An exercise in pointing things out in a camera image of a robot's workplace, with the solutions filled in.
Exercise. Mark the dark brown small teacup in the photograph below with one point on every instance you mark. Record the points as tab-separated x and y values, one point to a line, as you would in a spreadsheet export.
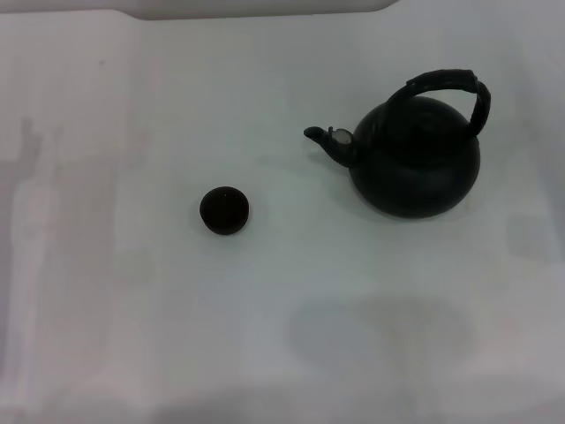
223	211

